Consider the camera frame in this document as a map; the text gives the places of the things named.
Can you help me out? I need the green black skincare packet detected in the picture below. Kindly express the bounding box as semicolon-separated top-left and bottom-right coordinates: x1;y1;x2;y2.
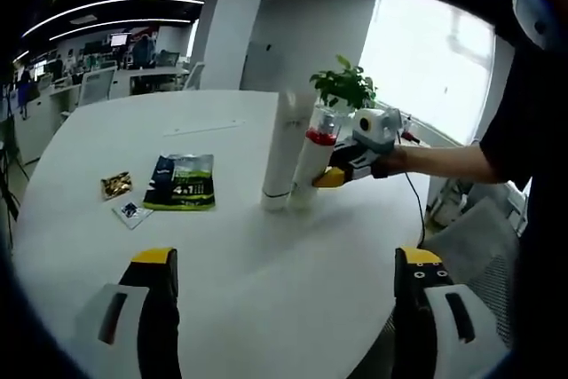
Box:
142;153;218;213

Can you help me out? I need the person's black clothing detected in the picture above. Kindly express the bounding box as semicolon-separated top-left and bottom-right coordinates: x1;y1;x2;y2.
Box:
479;36;568;353

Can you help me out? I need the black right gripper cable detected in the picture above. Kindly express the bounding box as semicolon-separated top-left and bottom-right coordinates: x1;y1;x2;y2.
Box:
401;170;428;249

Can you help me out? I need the white mesh office chair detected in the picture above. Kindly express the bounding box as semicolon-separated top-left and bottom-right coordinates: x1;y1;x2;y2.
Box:
416;194;527;349

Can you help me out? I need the potted green plant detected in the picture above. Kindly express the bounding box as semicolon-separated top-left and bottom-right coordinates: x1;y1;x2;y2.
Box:
309;54;379;113

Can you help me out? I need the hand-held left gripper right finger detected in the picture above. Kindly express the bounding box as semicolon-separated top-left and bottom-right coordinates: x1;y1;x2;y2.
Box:
392;245;507;379

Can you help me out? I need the white skincare pump bottle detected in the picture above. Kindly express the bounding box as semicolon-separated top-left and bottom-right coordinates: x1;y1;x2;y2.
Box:
290;103;345;212

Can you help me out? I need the white chest-worn device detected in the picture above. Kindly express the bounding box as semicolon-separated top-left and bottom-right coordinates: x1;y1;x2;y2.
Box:
512;0;563;50

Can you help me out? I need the white blue-label skincare sachet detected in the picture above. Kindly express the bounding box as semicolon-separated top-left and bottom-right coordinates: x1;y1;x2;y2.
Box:
111;201;154;231

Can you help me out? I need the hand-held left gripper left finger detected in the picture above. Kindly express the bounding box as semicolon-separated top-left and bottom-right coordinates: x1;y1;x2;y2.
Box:
75;246;182;379

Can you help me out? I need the white skincare tube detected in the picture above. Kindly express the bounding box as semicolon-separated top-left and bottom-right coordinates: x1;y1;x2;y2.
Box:
260;91;316;213

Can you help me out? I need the gold skincare sachet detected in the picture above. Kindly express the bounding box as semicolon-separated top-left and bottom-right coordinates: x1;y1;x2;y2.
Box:
100;170;135;201

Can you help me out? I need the person's right hand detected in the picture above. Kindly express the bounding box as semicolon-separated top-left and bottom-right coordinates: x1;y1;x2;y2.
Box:
372;146;412;179

